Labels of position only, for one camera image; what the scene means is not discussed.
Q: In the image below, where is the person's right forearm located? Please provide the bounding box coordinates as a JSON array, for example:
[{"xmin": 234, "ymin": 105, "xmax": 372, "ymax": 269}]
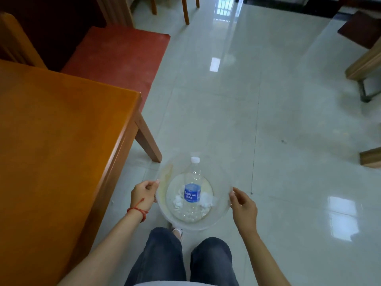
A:
[{"xmin": 240, "ymin": 229, "xmax": 291, "ymax": 286}]

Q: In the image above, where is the person's right hand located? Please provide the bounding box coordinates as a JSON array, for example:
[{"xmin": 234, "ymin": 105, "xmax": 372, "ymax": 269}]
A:
[{"xmin": 229, "ymin": 187, "xmax": 258, "ymax": 234}]

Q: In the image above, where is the orange wooden table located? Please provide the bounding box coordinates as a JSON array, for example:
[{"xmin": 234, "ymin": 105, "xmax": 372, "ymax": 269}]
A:
[{"xmin": 0, "ymin": 59, "xmax": 163, "ymax": 286}]

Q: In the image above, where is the wooden chair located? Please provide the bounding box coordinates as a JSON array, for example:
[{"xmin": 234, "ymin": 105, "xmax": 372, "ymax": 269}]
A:
[{"xmin": 150, "ymin": 0, "xmax": 200, "ymax": 26}]

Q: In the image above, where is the dark low cabinet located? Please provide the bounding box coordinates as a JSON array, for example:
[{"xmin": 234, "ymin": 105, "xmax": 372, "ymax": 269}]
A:
[{"xmin": 235, "ymin": 0, "xmax": 352, "ymax": 19}]

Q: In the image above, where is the dark brown seat cushion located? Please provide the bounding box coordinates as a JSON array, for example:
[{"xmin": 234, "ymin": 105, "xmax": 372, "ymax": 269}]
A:
[{"xmin": 338, "ymin": 10, "xmax": 381, "ymax": 50}]

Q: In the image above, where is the red seat cushion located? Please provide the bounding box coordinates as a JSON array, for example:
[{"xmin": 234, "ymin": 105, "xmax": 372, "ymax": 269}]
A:
[{"xmin": 60, "ymin": 26, "xmax": 171, "ymax": 112}]

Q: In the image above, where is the person's right jeans leg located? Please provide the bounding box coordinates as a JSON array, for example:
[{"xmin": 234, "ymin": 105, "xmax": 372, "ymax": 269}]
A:
[{"xmin": 190, "ymin": 237, "xmax": 240, "ymax": 286}]

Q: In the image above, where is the red string bracelet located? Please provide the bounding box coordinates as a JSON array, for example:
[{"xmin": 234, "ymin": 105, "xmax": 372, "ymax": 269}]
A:
[{"xmin": 127, "ymin": 198, "xmax": 149, "ymax": 223}]

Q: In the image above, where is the light wooden bench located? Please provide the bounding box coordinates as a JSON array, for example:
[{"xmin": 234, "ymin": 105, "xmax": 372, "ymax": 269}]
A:
[{"xmin": 345, "ymin": 36, "xmax": 381, "ymax": 103}]

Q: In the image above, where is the clear blue-label water bottle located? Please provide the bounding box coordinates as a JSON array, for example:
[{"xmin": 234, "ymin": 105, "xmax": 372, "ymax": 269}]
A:
[{"xmin": 183, "ymin": 157, "xmax": 204, "ymax": 221}]

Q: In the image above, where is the wooden sofa frame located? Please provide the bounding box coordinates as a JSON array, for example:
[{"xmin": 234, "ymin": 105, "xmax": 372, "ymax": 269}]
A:
[{"xmin": 0, "ymin": 0, "xmax": 135, "ymax": 72}]

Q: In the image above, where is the crumpled white tissue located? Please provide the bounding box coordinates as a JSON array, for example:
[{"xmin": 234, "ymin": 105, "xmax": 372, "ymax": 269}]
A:
[
  {"xmin": 201, "ymin": 192, "xmax": 219, "ymax": 209},
  {"xmin": 173, "ymin": 189, "xmax": 185, "ymax": 211}
]

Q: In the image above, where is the person's left forearm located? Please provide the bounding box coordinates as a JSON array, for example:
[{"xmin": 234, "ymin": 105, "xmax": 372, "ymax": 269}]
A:
[{"xmin": 58, "ymin": 209, "xmax": 146, "ymax": 286}]

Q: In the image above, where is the person's jeans leg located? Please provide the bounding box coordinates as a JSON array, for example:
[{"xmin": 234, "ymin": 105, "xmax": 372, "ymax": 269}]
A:
[
  {"xmin": 124, "ymin": 227, "xmax": 187, "ymax": 286},
  {"xmin": 190, "ymin": 237, "xmax": 240, "ymax": 286}
]

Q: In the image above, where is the clear round plastic bin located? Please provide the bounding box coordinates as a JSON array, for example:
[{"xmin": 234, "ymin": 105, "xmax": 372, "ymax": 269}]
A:
[{"xmin": 155, "ymin": 152, "xmax": 234, "ymax": 231}]

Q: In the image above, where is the light wooden furniture corner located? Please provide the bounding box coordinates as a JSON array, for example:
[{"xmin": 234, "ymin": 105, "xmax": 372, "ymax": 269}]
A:
[{"xmin": 359, "ymin": 147, "xmax": 381, "ymax": 169}]

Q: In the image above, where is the person's left hand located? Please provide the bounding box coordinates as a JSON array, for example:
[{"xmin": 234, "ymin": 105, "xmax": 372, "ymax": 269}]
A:
[{"xmin": 130, "ymin": 179, "xmax": 160, "ymax": 213}]

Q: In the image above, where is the person's left jeans leg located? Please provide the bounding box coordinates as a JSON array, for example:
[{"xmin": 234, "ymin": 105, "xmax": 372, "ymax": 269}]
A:
[{"xmin": 124, "ymin": 227, "xmax": 187, "ymax": 286}]

